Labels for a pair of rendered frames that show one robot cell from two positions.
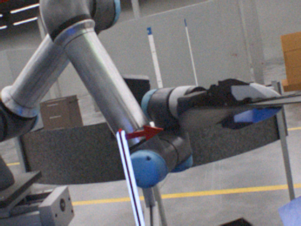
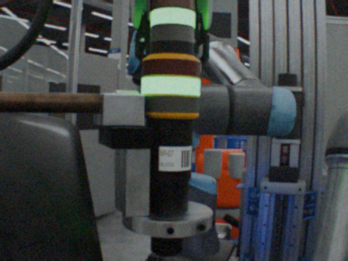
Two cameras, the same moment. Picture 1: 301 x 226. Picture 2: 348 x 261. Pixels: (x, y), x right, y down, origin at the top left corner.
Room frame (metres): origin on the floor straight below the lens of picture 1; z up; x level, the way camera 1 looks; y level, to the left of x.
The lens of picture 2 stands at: (0.60, -0.59, 1.46)
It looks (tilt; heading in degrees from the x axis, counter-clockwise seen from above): 3 degrees down; 100
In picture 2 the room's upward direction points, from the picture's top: 2 degrees clockwise
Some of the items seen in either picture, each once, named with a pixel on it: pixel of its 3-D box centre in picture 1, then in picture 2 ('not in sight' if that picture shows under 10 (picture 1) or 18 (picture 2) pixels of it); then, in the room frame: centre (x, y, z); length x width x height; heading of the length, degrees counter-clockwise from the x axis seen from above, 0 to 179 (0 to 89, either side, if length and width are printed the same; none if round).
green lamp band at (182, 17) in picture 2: not in sight; (172, 20); (0.54, -0.30, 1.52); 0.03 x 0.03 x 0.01
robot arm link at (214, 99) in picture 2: not in sight; (186, 109); (0.51, -0.02, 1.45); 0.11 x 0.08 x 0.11; 17
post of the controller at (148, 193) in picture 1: (144, 174); not in sight; (1.07, 0.06, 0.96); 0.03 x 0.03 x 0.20; 89
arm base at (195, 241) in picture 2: not in sight; (195, 233); (0.47, 0.53, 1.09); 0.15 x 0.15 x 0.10
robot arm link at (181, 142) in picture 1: (171, 148); not in sight; (0.84, -0.03, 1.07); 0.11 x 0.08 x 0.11; 154
